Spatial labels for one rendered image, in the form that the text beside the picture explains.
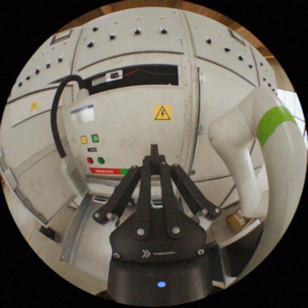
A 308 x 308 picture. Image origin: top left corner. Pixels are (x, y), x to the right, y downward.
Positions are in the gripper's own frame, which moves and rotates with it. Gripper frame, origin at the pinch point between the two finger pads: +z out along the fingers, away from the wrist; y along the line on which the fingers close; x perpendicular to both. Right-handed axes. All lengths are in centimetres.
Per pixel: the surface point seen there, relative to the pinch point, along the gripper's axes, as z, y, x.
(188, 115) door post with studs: 33.4, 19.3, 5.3
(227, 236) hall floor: -17, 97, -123
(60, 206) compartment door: -3, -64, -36
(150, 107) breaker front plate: 13.6, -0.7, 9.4
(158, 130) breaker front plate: 13.6, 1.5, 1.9
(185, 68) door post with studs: 33.4, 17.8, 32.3
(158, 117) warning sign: 13.5, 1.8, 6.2
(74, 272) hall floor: -77, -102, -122
